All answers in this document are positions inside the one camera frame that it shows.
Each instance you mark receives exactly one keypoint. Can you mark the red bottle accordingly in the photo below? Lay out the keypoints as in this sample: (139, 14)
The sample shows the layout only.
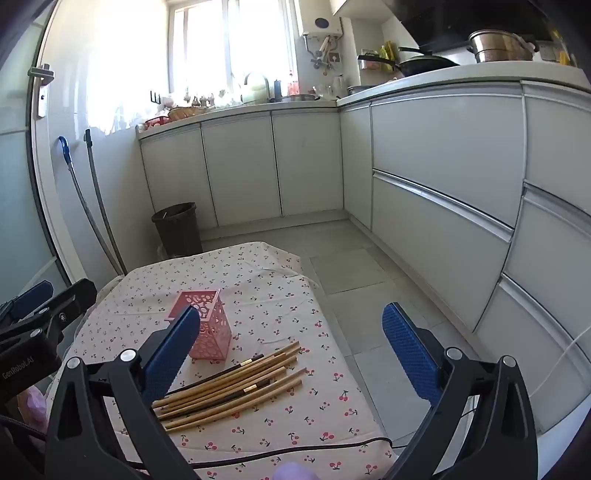
(293, 83)

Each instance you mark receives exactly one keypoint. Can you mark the steel cooking pot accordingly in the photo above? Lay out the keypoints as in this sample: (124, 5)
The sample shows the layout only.
(501, 48)

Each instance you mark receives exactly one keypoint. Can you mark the pink perforated utensil holder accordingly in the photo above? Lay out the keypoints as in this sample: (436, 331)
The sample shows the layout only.
(212, 332)

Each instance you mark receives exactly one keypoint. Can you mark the cherry print tablecloth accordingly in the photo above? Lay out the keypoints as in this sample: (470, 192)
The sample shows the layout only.
(277, 300)

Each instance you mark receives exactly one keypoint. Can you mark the water heater pipes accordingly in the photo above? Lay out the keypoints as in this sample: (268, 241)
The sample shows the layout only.
(323, 50)

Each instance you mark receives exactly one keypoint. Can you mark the white countertop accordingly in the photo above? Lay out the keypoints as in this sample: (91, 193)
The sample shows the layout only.
(415, 85)

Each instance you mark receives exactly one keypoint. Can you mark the black wall hook rack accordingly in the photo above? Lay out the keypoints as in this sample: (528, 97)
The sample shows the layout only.
(154, 97)

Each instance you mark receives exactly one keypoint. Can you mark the kitchen window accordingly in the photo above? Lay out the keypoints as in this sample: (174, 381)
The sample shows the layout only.
(203, 41)

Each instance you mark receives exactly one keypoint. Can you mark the black wok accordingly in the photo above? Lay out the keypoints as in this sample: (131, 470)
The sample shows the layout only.
(427, 64)

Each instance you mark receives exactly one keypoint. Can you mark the dark brown trash bin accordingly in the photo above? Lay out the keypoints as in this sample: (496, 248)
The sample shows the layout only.
(178, 230)

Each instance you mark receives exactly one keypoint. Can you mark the white water heater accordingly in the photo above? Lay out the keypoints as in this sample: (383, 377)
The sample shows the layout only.
(321, 25)

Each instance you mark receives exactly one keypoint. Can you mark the person's right hand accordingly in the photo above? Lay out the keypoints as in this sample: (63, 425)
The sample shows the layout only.
(295, 473)

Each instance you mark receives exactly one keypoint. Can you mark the white kettle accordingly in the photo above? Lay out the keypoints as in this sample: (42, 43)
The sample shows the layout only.
(339, 85)

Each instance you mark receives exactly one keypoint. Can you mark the wicker basket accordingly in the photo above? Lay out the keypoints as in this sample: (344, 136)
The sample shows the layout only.
(187, 112)

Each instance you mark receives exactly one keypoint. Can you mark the steel bowl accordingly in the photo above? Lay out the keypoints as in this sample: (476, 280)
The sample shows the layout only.
(358, 89)

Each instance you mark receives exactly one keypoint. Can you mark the steel basin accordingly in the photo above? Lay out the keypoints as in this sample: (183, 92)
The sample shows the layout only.
(300, 98)

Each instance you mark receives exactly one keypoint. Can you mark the yellow green condiment packets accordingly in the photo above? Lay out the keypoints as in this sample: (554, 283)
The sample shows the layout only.
(388, 50)

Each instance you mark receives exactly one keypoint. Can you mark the black frying pan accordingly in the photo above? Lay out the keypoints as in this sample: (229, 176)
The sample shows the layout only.
(376, 60)

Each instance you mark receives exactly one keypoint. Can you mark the pile of wooden chopsticks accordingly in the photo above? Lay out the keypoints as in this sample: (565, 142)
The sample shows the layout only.
(231, 387)

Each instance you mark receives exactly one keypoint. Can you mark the white cabinet with drawers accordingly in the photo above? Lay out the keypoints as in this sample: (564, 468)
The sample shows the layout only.
(438, 152)

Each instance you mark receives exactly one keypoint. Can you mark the white cabinet with doors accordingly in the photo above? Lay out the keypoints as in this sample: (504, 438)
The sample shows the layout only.
(240, 166)

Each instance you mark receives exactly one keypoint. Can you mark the person's left hand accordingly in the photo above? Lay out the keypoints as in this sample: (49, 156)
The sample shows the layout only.
(33, 408)

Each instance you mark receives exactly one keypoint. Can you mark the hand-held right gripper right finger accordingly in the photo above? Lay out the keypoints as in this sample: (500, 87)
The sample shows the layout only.
(411, 355)

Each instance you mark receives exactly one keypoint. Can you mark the pale green container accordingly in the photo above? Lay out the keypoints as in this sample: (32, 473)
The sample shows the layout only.
(254, 90)

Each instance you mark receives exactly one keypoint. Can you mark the frosted glass door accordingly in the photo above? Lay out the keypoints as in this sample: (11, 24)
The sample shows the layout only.
(18, 184)

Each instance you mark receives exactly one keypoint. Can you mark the black range hood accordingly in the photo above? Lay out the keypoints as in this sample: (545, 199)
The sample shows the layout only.
(461, 18)

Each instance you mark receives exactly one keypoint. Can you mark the red plastic basket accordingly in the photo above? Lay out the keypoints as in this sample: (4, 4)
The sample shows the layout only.
(157, 122)

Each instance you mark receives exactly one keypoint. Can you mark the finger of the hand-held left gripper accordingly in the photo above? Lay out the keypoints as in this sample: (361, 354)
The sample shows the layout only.
(74, 300)
(30, 295)

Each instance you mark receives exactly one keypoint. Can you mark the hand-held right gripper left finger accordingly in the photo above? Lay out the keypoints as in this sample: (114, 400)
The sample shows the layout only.
(173, 355)

